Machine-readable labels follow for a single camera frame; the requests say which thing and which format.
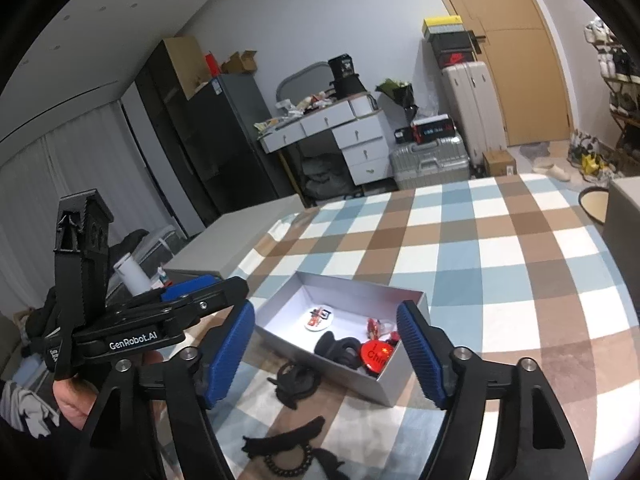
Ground yellow shoebox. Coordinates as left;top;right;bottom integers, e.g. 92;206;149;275
422;16;465;39

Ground black wrapped flower bouquet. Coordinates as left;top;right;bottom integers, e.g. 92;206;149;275
376;78;419;121

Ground white desk with drawers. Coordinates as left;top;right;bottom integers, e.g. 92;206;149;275
259;92;392;197

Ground beige slippers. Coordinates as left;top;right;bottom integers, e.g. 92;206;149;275
532;159;572;181

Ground clutter on desk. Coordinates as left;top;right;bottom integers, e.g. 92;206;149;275
255;91;342;134

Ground white cylinder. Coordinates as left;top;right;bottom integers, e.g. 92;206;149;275
114;254;151;295

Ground wooden door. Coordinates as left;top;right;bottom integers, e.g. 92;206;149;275
417;0;574;149

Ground dark wardrobe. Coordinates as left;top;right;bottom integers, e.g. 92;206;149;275
135;40;212;239

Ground brown cardboard box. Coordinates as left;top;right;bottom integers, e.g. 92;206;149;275
482;150;517;177

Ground white suitcase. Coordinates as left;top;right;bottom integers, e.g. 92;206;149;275
442;61;509;159

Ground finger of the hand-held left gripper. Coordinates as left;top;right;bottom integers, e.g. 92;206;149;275
164;276;249;321
161;275;219;302

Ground black beaded bracelet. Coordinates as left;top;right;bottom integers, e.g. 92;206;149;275
262;447;314;479

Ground round dark tray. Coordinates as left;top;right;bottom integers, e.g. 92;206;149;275
578;185;614;224

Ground red heart badge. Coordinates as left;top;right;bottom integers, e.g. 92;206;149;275
360;340;397;379

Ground person's left hand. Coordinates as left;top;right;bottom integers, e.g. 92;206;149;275
52;376;102;434

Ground open cardboard box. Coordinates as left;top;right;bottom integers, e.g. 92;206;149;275
221;50;259;75

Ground black round hair clip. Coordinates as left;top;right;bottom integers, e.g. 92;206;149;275
315;331;364;372

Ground grey clothes under desk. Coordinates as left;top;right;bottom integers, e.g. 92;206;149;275
300;155;357;199

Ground grey box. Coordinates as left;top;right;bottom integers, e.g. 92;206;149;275
252;271;431;407

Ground checked tablecloth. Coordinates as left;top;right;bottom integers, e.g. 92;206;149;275
210;172;640;480

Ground wooden shoe rack with shoes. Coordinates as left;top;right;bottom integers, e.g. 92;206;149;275
585;17;640;117

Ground round pin badge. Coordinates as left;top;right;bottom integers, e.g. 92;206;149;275
305;306;335;332

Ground black box with red stripe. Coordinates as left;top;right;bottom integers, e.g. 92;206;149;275
411;116;457;145

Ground white curtain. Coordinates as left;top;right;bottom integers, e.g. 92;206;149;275
0;85;187;313

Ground pile of shoes on floor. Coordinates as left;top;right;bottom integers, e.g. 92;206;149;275
567;129;627;182

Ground grey arched chair back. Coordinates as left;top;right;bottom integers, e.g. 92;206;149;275
276;61;332;106

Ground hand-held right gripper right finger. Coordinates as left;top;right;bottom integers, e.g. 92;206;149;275
396;301;591;480

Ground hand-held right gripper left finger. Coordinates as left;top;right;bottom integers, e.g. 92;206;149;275
75;300;256;480

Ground flat cardboard sheet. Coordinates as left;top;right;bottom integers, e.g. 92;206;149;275
164;36;211;100

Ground red clear ornament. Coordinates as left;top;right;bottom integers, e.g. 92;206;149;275
366;317;402;347

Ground dark fridge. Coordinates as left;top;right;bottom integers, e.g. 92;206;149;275
187;74;282;214

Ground silver suitcase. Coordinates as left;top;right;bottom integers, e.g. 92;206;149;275
390;136;472;190

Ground black and red shoebox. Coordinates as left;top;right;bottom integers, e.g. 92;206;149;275
435;50;474;69

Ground black bag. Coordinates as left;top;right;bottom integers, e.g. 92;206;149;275
327;54;369;100

